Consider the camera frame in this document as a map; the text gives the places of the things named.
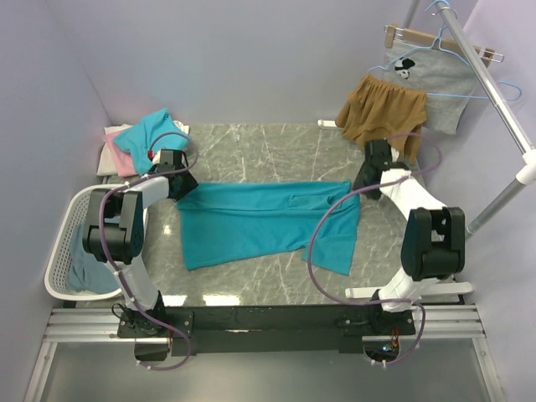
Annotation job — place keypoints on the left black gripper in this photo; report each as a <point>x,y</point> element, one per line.
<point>190,184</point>

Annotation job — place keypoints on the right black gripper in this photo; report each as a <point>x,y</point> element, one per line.
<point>358,179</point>

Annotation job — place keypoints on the teal t shirt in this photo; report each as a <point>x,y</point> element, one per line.
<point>224,222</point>

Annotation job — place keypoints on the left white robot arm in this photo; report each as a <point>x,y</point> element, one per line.
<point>114,231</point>

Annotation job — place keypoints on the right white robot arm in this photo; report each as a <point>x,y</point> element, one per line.
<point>433,247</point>

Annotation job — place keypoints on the brown shorts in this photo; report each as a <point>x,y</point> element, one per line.
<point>377,109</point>

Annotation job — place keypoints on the folded pink t shirt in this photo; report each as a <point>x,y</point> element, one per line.
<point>122,160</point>

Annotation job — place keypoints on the folded cyan t shirt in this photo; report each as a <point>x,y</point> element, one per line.
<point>138,139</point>

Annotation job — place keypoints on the folded white t shirt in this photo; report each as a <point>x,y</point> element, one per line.
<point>106,166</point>

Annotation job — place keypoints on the grey panda cloth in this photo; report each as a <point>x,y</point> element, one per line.
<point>447,81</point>

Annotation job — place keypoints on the white laundry basket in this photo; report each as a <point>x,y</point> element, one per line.
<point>60,260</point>

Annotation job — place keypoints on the wooden clip hanger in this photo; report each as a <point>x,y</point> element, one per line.
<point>428,40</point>

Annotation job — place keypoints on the grey-blue t shirt in basket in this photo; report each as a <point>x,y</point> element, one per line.
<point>86,272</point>

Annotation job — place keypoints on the metal clothes rack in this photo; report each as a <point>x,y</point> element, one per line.
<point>525,177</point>

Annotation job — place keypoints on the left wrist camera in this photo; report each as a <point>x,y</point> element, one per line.
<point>155,157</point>

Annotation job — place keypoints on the light blue wire hanger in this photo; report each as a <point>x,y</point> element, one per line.
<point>398,62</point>

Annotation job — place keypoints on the aluminium rail frame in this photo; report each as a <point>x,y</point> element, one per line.
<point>99,325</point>

